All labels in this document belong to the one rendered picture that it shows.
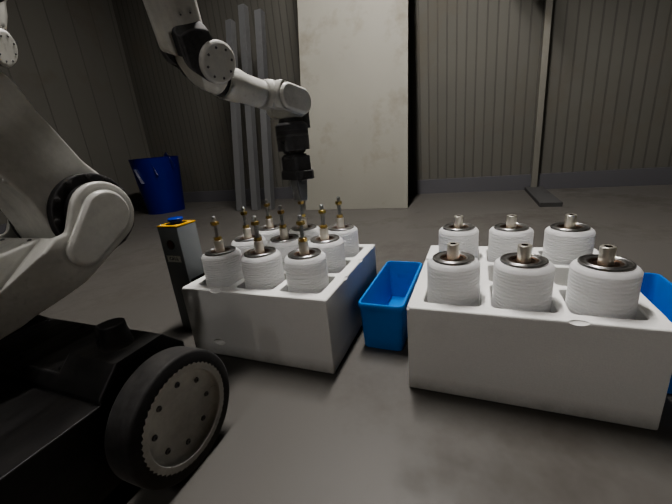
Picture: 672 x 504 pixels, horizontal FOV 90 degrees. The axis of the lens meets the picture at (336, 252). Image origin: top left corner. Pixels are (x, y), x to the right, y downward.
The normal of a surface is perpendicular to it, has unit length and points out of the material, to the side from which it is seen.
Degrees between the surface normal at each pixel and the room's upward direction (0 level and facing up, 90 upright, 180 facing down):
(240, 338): 90
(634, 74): 90
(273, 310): 90
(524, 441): 0
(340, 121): 80
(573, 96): 90
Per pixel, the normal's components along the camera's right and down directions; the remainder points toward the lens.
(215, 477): -0.09, -0.95
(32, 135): 0.93, 0.03
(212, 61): 0.73, 0.46
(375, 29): -0.37, 0.14
